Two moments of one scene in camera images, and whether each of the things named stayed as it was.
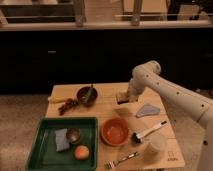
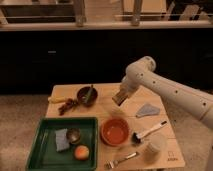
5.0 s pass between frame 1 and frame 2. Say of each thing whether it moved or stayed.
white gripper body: moved
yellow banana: stayed
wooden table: stayed
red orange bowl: stayed
